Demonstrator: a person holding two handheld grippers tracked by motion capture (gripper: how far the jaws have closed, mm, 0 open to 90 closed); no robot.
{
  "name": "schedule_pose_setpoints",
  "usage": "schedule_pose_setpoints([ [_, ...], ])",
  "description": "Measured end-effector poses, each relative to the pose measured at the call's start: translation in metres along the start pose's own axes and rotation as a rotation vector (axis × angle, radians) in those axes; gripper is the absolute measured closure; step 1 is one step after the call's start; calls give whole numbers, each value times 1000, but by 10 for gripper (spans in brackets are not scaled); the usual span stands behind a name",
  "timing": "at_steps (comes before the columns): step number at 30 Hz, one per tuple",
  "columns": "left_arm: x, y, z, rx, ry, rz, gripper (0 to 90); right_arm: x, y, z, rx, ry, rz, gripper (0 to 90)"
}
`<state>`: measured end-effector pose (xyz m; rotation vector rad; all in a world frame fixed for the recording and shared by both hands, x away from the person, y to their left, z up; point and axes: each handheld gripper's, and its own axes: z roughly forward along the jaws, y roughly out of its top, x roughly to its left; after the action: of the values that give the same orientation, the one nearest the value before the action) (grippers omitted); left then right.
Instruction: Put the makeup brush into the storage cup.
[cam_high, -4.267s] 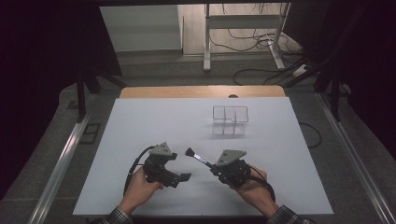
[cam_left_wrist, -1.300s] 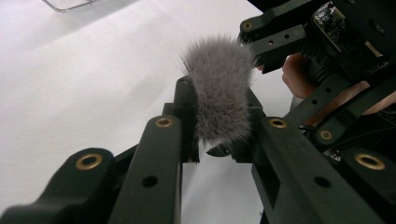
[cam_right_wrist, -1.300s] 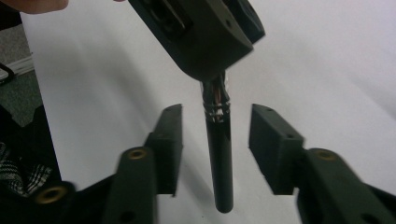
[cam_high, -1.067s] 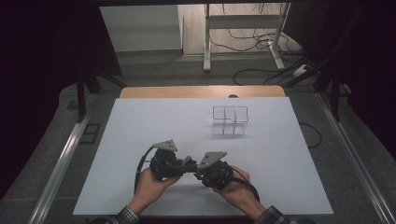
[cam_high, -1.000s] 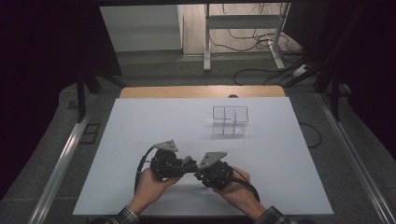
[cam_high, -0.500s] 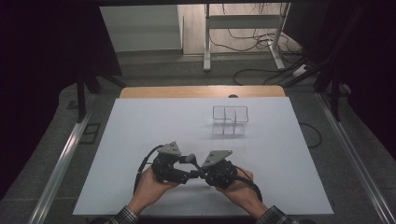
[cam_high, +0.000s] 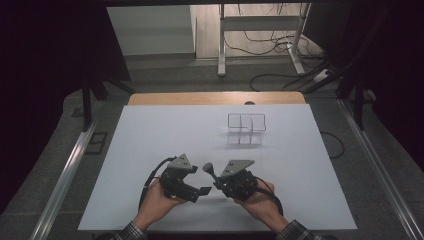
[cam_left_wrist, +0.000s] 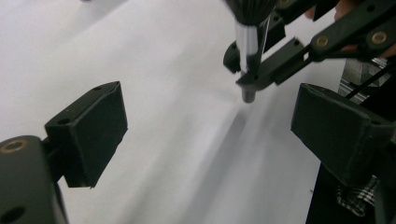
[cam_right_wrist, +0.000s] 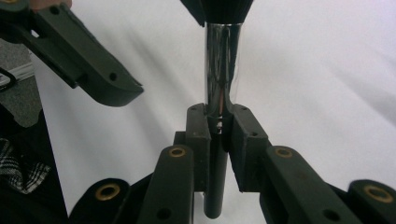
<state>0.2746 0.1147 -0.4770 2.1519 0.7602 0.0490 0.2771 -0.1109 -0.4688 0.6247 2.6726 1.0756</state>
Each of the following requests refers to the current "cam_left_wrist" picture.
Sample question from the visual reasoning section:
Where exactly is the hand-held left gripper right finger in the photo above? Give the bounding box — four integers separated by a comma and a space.
290, 82, 396, 188

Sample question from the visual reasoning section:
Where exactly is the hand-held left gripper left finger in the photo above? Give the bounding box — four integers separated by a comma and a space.
44, 81, 129, 189

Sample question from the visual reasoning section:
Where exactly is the black makeup brush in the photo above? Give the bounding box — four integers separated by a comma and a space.
223, 0, 278, 105

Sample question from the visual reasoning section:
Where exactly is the checkered cloth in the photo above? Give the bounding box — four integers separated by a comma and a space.
335, 175, 379, 217

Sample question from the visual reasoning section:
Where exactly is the white table cover sheet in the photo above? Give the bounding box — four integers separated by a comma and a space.
0, 0, 347, 224

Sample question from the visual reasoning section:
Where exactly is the metal floor rail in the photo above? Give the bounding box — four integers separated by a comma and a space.
338, 57, 390, 105

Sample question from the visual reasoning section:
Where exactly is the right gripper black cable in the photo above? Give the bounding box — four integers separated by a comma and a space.
345, 64, 396, 100

